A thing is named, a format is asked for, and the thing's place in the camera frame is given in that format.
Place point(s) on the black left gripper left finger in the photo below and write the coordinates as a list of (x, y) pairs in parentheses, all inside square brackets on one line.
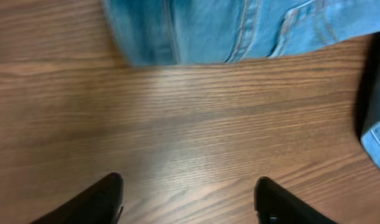
[(100, 203)]

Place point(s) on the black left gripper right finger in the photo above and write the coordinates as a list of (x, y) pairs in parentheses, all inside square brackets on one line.
[(276, 205)]

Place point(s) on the blue denim jeans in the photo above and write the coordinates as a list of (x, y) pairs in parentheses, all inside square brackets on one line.
[(189, 32)]

